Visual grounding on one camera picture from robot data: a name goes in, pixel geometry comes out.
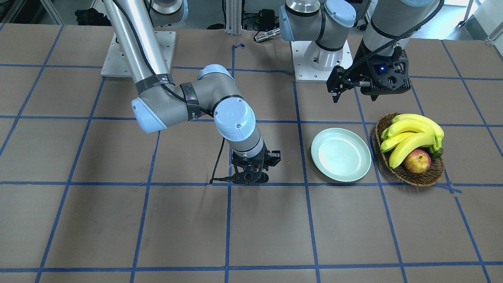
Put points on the woven wicker basket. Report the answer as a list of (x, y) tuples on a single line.
[(432, 175)]

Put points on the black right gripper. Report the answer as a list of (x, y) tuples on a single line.
[(274, 157)]

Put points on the aluminium frame post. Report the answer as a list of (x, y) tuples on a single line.
[(233, 16)]

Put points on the red yellow apple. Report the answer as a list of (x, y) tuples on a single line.
[(417, 161)]

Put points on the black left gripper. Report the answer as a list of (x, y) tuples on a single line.
[(363, 67)]

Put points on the yellow banana bunch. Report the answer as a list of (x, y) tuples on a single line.
[(407, 133)]

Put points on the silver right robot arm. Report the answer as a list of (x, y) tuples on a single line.
[(161, 104)]

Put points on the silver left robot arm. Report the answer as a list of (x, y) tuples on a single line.
[(328, 24)]

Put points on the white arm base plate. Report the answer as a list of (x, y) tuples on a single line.
[(127, 64), (313, 64)]

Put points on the pale green plate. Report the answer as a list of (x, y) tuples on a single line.
[(340, 154)]

